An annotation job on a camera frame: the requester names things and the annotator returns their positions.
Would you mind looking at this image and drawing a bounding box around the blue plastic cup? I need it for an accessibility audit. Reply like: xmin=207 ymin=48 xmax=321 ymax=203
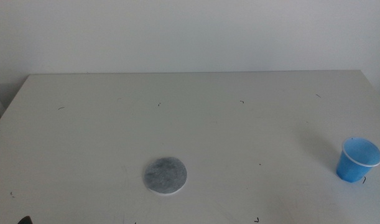
xmin=335 ymin=136 xmax=380 ymax=184

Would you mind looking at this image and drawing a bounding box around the round grey felt cup mat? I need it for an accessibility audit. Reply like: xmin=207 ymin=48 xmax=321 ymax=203
xmin=143 ymin=156 xmax=188 ymax=196

